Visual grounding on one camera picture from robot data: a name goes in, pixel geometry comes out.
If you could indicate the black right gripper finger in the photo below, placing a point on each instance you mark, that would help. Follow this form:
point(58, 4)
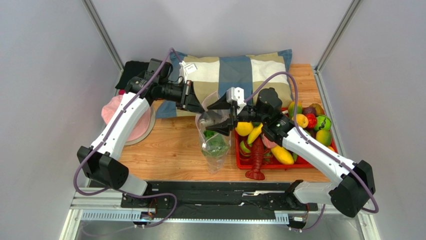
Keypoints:
point(221, 104)
point(221, 126)

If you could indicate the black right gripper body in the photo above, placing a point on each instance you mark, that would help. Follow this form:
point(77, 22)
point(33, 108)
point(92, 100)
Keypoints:
point(233, 113)

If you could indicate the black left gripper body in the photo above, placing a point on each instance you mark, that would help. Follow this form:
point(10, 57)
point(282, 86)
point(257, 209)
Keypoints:
point(182, 91)

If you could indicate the green toy lettuce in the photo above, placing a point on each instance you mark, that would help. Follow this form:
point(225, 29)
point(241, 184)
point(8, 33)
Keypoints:
point(214, 144)

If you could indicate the clear zip top bag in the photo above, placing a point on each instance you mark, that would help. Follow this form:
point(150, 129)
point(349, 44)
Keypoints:
point(213, 164)

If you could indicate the grey toy fish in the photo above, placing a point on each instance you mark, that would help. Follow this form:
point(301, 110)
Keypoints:
point(210, 117)

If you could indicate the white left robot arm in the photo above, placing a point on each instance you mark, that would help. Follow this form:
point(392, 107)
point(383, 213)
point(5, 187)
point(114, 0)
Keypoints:
point(100, 161)

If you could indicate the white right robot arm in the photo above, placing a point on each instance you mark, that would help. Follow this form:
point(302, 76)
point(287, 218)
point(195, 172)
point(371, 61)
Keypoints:
point(351, 185)

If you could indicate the yellow toy lemon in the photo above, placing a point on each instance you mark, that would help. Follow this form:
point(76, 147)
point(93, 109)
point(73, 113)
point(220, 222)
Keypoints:
point(243, 129)

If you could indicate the yellow toy banana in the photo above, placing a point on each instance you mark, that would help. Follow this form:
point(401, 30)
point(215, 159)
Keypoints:
point(254, 134)

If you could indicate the red toy lobster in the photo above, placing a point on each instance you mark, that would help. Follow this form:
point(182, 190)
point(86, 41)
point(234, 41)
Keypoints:
point(257, 156)

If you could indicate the blue beige checked pillow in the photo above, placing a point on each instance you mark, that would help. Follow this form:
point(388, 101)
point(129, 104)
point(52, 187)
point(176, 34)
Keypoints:
point(218, 74)

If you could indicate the yellow toy corn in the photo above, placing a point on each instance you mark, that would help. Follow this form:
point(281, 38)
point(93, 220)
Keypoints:
point(282, 155)

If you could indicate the black folded cloth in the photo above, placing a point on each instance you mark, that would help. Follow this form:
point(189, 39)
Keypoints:
point(131, 69)

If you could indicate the red toy bell pepper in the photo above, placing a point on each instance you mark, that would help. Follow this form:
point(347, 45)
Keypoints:
point(312, 120)

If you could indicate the red plastic tray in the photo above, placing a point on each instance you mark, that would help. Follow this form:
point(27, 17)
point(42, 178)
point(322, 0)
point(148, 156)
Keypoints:
point(244, 162)

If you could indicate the green toy watermelon ball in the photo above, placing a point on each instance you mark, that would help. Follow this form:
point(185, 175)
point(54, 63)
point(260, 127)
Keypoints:
point(323, 123)

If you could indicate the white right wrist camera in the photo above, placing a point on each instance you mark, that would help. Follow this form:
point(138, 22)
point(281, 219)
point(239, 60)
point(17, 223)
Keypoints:
point(235, 95)

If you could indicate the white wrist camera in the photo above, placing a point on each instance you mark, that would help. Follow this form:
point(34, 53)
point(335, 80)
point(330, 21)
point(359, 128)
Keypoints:
point(186, 69)
point(235, 95)

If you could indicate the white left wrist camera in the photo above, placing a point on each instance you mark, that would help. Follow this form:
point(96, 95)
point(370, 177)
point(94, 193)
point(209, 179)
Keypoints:
point(186, 69)

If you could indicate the black mounting rail base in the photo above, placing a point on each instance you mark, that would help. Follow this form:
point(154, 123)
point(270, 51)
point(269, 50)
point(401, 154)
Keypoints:
point(208, 199)

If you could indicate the white slotted cable duct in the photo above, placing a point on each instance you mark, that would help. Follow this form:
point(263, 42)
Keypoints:
point(278, 218)

